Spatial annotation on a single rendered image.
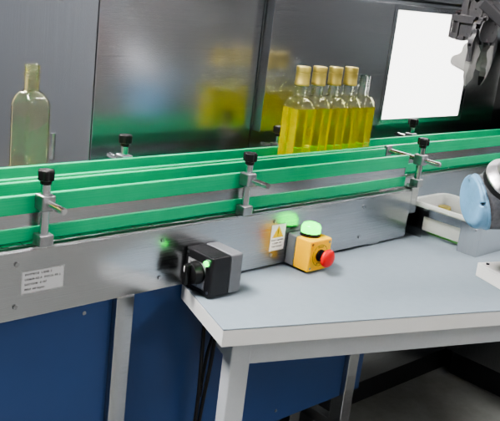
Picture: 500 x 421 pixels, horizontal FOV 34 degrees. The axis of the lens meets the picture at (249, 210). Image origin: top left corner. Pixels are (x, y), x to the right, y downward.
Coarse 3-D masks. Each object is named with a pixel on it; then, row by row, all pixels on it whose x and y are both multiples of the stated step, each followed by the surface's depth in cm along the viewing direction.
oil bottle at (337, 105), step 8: (328, 96) 200; (336, 96) 201; (336, 104) 200; (344, 104) 201; (336, 112) 200; (344, 112) 202; (336, 120) 201; (328, 128) 200; (336, 128) 202; (328, 136) 201; (336, 136) 203; (328, 144) 201; (336, 144) 204
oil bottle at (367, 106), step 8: (360, 96) 208; (368, 96) 209; (368, 104) 208; (360, 112) 207; (368, 112) 209; (360, 120) 208; (368, 120) 210; (360, 128) 208; (368, 128) 211; (360, 136) 209; (368, 136) 212; (360, 144) 210; (368, 144) 212
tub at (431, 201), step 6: (420, 198) 218; (426, 198) 220; (432, 198) 222; (438, 198) 224; (444, 198) 226; (450, 198) 225; (456, 198) 224; (420, 204) 213; (426, 204) 212; (432, 204) 223; (438, 204) 225; (444, 204) 226; (450, 204) 226; (456, 204) 224; (438, 210) 210; (444, 210) 208; (456, 210) 224; (456, 216) 206; (462, 216) 205
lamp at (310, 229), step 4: (304, 224) 179; (308, 224) 178; (312, 224) 178; (316, 224) 179; (304, 228) 178; (308, 228) 178; (312, 228) 178; (316, 228) 178; (320, 228) 178; (304, 232) 178; (308, 232) 178; (312, 232) 178; (316, 232) 178; (320, 232) 179; (308, 236) 178; (312, 236) 178; (316, 236) 178; (320, 236) 179
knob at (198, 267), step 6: (186, 264) 156; (192, 264) 157; (198, 264) 157; (186, 270) 156; (192, 270) 156; (198, 270) 156; (204, 270) 157; (186, 276) 156; (192, 276) 156; (198, 276) 156; (204, 276) 157; (186, 282) 157; (192, 282) 157; (198, 282) 157
